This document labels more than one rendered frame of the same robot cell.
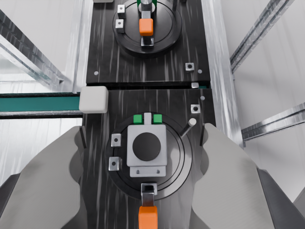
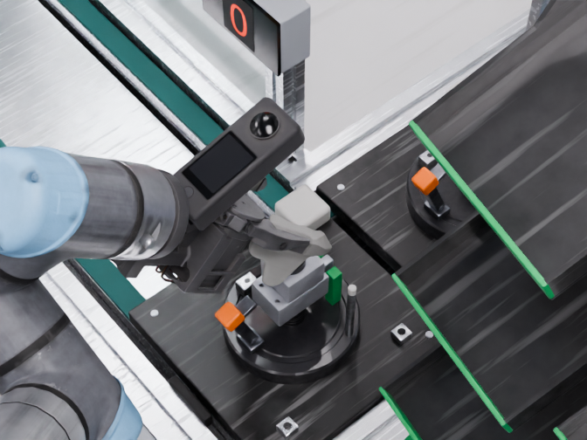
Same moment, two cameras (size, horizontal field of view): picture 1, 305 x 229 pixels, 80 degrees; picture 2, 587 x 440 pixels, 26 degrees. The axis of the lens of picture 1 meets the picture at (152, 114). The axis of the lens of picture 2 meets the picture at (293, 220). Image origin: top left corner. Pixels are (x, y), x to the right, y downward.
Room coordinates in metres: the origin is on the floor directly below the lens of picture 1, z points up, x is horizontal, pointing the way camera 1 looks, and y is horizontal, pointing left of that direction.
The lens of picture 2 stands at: (-0.41, -0.52, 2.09)
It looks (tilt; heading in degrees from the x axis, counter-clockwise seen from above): 54 degrees down; 50
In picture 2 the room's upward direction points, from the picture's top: straight up
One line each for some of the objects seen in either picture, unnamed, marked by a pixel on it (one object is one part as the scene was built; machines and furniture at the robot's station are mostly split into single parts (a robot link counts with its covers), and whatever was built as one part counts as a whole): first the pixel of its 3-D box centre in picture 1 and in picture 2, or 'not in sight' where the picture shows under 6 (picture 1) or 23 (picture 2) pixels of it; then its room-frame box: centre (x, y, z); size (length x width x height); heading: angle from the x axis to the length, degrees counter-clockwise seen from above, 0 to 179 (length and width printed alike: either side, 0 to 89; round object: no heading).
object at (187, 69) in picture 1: (189, 67); not in sight; (0.18, -0.07, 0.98); 0.02 x 0.02 x 0.01; 0
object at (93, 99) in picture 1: (95, 101); (302, 216); (0.12, 0.10, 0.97); 0.05 x 0.05 x 0.04; 0
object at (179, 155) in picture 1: (149, 153); (291, 319); (0.02, 0.01, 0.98); 0.14 x 0.14 x 0.02
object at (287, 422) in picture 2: not in sight; (287, 428); (-0.06, -0.08, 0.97); 0.02 x 0.02 x 0.01; 0
